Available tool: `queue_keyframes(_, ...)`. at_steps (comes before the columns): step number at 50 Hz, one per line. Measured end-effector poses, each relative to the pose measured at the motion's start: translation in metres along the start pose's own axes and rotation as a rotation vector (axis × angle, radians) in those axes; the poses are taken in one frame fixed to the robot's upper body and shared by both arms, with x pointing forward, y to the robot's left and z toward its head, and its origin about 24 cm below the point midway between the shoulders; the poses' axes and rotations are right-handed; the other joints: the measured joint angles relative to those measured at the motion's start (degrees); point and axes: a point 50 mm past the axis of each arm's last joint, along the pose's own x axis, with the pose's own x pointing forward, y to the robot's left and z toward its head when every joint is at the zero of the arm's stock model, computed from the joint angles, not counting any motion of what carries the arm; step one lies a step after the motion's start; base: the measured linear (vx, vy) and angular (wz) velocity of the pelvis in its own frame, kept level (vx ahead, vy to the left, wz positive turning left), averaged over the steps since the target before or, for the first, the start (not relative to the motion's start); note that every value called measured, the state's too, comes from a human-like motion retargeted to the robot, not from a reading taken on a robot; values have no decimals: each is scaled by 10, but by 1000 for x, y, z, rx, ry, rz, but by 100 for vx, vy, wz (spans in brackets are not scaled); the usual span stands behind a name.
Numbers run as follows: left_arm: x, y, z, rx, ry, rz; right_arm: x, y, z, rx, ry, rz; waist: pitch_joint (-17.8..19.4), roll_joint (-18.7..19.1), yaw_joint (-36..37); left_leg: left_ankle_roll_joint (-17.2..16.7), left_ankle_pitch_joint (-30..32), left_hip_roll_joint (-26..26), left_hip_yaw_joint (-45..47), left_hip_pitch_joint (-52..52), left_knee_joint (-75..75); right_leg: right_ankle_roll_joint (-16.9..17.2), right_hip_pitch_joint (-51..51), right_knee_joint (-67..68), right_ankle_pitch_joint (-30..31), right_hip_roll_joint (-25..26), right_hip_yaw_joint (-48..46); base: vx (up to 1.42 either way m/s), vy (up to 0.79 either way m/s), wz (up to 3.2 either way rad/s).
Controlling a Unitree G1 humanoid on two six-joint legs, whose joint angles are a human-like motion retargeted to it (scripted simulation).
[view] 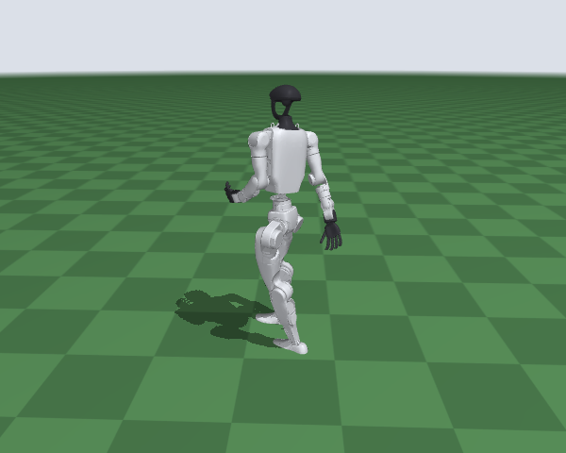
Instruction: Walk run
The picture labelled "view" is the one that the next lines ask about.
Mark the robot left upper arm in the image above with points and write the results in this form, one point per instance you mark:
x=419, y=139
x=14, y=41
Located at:
x=258, y=142

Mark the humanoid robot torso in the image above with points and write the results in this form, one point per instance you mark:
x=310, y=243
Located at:
x=286, y=165

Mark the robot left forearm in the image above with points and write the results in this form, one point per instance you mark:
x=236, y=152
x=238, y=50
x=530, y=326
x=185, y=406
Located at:
x=248, y=192

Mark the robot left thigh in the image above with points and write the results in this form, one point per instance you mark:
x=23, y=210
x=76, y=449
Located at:
x=268, y=239

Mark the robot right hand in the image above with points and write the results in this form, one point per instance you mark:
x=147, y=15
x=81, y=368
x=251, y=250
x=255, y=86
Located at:
x=331, y=231

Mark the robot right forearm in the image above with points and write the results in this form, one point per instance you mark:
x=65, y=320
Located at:
x=327, y=203

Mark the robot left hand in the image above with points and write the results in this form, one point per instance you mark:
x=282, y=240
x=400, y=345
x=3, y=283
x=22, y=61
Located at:
x=229, y=192

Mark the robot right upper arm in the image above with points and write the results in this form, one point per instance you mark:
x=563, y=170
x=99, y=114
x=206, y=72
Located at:
x=316, y=176

